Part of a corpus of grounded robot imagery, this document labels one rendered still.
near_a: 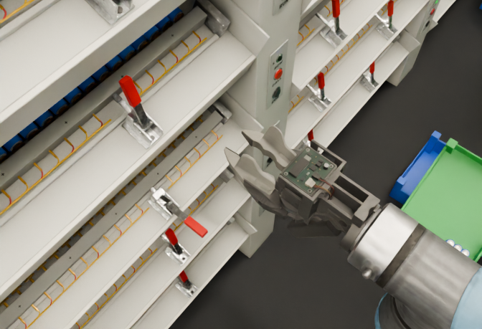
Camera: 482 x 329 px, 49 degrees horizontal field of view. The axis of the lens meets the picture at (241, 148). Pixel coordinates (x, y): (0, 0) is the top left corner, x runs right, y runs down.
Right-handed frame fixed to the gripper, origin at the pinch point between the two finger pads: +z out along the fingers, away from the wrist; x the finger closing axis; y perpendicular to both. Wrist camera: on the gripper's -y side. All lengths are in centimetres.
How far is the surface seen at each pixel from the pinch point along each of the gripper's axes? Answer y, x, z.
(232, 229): -46.2, -5.0, 5.4
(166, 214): -7.1, 12.1, 3.6
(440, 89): -62, -84, -8
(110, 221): -4.2, 18.6, 7.6
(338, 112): -46, -46, 6
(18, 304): -4.2, 33.7, 7.8
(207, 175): -8.2, 3.1, 3.8
